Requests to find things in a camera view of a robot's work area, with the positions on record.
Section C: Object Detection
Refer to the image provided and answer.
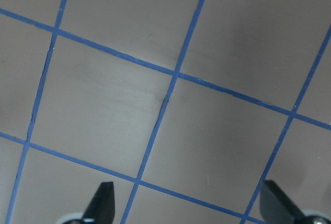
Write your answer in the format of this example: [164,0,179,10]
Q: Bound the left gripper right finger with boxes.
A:
[259,180,304,224]

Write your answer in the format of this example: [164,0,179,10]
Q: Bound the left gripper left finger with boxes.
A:
[82,182,115,224]

